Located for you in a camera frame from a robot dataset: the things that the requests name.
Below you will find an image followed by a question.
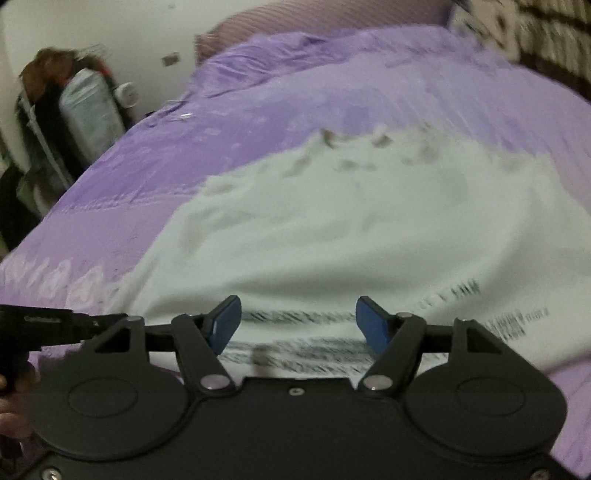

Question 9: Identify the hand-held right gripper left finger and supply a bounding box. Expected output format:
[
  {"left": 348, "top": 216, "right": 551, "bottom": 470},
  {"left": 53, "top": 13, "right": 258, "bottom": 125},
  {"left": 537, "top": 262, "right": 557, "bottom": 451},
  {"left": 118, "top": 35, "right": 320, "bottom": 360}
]
[{"left": 95, "top": 295, "right": 242, "bottom": 398}]

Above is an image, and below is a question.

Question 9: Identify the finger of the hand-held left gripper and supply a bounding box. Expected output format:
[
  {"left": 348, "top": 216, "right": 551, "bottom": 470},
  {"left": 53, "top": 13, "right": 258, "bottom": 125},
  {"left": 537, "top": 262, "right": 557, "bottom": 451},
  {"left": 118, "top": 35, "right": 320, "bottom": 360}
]
[{"left": 70, "top": 311, "right": 129, "bottom": 343}]

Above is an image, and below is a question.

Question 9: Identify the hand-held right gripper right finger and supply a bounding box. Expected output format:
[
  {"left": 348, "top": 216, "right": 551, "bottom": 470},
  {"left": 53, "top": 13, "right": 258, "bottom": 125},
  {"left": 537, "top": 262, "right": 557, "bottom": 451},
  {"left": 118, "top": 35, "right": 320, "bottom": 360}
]
[{"left": 356, "top": 296, "right": 504, "bottom": 393}]

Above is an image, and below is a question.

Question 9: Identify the white long-sleeve printed shirt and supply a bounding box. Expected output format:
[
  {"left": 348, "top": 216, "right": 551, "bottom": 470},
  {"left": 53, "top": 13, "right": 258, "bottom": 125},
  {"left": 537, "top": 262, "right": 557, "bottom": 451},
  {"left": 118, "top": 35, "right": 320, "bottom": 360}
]
[{"left": 111, "top": 122, "right": 591, "bottom": 376}]

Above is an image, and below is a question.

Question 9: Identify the person's left hand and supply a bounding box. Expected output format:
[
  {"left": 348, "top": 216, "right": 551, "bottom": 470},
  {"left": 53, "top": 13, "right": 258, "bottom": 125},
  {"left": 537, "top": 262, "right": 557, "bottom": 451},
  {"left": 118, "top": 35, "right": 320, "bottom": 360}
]
[{"left": 0, "top": 364, "right": 41, "bottom": 440}]

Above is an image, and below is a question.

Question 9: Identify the light blue patterned garment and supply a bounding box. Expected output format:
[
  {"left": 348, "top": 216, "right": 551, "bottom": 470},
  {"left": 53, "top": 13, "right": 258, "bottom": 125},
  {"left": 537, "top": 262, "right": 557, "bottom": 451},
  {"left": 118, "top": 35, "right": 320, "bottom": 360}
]
[{"left": 59, "top": 69, "right": 126, "bottom": 161}]

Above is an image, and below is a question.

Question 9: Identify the small white fan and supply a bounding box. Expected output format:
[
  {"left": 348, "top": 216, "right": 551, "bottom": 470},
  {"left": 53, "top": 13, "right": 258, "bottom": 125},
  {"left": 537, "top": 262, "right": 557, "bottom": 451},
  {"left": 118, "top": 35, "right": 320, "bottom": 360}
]
[{"left": 115, "top": 82, "right": 139, "bottom": 108}]

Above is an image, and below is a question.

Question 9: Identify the purple floral bedspread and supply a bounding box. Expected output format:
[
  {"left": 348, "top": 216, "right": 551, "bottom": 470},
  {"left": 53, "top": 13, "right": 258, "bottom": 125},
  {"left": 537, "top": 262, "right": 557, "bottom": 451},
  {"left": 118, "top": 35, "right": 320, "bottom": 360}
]
[{"left": 0, "top": 25, "right": 591, "bottom": 472}]

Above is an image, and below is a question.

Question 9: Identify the mauve quilted headboard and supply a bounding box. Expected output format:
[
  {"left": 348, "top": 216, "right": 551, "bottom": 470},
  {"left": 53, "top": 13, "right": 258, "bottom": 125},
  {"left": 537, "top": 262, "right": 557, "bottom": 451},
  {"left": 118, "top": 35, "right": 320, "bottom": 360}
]
[{"left": 194, "top": 0, "right": 452, "bottom": 62}]

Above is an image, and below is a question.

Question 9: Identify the cream fluffy blanket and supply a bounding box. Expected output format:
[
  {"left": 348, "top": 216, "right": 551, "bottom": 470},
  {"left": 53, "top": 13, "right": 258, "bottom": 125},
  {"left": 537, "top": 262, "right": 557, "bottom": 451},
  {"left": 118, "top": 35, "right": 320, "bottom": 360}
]
[{"left": 450, "top": 0, "right": 523, "bottom": 62}]

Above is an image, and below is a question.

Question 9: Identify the striped beige brown curtain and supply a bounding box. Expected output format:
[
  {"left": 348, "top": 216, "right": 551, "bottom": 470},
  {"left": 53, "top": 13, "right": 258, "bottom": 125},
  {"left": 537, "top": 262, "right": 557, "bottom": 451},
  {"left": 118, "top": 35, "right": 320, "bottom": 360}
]
[{"left": 516, "top": 0, "right": 591, "bottom": 101}]

